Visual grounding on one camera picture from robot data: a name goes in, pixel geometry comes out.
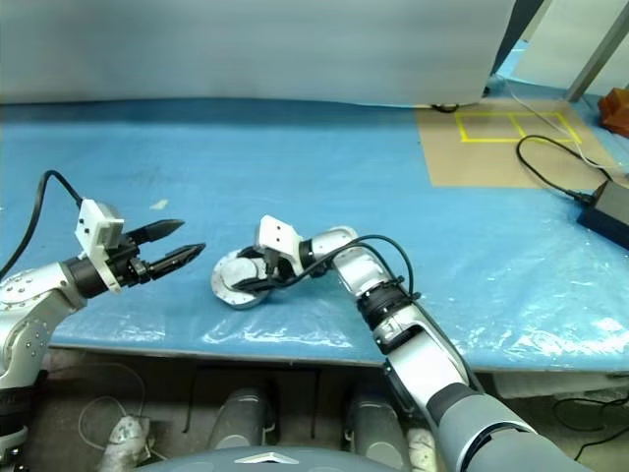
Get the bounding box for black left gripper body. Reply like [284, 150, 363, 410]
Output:
[99, 235, 152, 290]

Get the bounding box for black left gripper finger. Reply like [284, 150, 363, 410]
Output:
[125, 218, 187, 246]
[146, 242, 206, 280]

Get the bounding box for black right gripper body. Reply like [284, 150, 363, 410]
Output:
[244, 244, 297, 287]

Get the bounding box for silver motor base copper windings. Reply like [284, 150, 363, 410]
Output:
[210, 247, 276, 312]

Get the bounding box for blue plastic table cover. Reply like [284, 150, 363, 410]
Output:
[0, 97, 629, 375]

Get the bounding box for grey rounded leg shell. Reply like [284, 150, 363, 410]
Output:
[215, 387, 271, 451]
[343, 392, 409, 466]

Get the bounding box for grey taped robot foot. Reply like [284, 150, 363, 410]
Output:
[100, 415, 151, 472]

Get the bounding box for grey robot chest with emblem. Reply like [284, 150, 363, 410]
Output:
[146, 444, 429, 472]

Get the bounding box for large white board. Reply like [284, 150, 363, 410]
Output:
[0, 0, 517, 109]

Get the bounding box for brown cardboard sheet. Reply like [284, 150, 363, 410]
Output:
[415, 97, 625, 188]

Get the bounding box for white robot foot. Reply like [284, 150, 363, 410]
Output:
[407, 427, 438, 472]

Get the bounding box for yellow tape rectangle outline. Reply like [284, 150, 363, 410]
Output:
[455, 111, 584, 145]

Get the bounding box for black power adapter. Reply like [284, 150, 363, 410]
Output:
[577, 179, 629, 242]

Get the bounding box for white panel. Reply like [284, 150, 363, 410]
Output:
[510, 0, 629, 94]

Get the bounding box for red-brown object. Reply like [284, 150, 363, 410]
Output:
[598, 87, 629, 139]

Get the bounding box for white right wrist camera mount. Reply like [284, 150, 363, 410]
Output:
[253, 214, 302, 271]

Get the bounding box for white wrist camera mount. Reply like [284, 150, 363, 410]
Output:
[75, 198, 125, 296]
[253, 214, 302, 271]

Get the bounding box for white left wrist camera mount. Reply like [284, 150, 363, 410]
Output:
[75, 198, 125, 296]

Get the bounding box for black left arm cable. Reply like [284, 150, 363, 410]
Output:
[0, 169, 85, 279]

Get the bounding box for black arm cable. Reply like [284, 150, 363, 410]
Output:
[264, 234, 487, 394]
[0, 169, 85, 279]

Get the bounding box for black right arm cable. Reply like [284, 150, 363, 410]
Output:
[264, 234, 487, 394]

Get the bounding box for thin white cable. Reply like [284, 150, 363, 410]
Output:
[505, 81, 629, 178]

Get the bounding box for black power cable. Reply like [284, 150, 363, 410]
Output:
[516, 135, 599, 204]

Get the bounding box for grey metal post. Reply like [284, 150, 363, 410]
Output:
[567, 0, 629, 102]

